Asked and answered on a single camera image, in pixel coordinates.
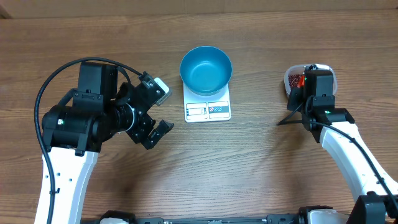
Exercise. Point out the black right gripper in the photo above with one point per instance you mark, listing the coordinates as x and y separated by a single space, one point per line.
293 98

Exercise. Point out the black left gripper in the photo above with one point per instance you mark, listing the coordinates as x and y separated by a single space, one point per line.
146 124

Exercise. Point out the red scoop blue handle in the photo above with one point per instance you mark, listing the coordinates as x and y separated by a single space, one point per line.
301 82

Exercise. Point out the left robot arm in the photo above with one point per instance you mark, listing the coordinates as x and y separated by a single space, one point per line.
73 131

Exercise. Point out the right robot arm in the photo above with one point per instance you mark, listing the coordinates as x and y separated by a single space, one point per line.
373 190

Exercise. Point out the white digital kitchen scale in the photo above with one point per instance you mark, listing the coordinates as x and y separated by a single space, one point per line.
201 108

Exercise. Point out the blue metal bowl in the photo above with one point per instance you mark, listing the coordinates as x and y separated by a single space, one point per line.
205 70

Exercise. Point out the red beans pile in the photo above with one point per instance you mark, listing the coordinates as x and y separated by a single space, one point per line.
293 80

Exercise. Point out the clear plastic container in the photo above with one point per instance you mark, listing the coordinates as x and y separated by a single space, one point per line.
298 69

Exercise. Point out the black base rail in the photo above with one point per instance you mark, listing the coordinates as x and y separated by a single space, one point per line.
214 221

